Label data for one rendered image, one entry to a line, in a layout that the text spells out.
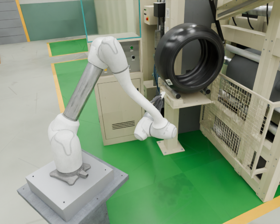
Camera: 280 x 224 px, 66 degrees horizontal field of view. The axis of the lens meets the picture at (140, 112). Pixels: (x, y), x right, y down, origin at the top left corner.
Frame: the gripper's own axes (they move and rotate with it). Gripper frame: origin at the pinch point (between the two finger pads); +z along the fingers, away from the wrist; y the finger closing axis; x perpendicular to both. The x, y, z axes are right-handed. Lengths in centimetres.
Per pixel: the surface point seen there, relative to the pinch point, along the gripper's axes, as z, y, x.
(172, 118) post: 30, 60, -35
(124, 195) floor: -63, 66, -53
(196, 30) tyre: 43, -23, 25
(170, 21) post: 64, -29, -4
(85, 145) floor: -24, 49, -139
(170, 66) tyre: 19.3, -12.1, 5.6
